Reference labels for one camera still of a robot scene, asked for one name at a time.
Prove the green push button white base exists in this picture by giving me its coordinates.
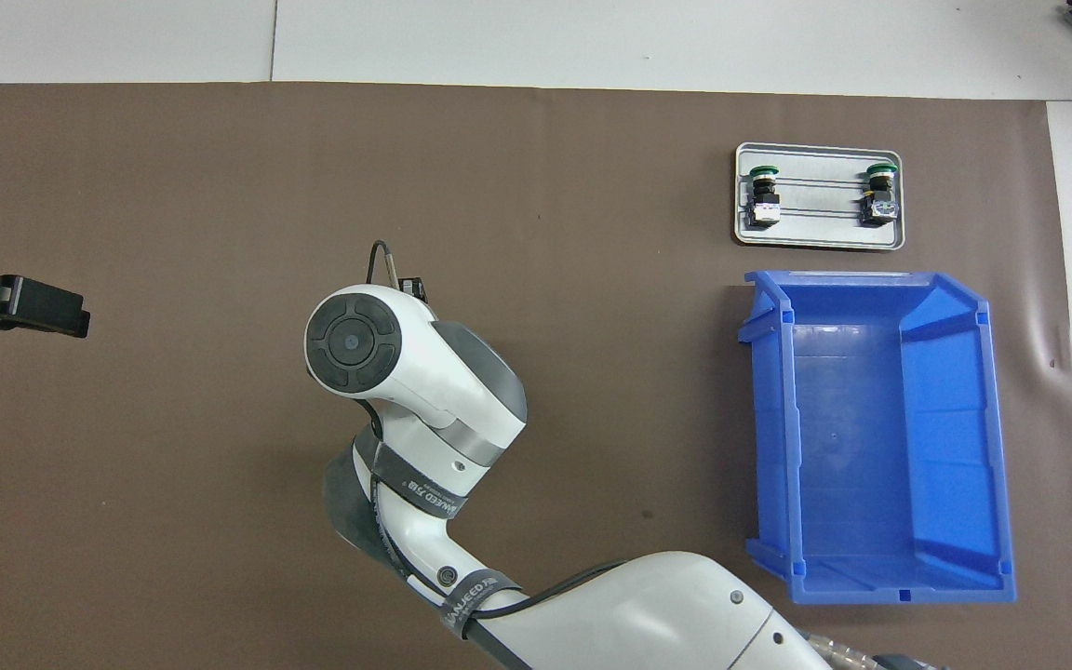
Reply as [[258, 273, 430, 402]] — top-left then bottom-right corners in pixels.
[[746, 164, 782, 230]]

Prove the blue plastic storage bin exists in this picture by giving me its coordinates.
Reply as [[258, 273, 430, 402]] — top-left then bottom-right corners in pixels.
[[739, 270, 1018, 606]]

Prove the grey metal tray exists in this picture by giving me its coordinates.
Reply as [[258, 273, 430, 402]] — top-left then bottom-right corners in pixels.
[[733, 141, 906, 250]]

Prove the green push button labelled base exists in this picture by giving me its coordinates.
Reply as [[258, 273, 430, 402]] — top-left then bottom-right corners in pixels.
[[859, 162, 901, 228]]

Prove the brown paper table mat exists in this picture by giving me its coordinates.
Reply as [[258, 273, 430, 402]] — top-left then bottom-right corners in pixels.
[[0, 82, 1072, 670]]

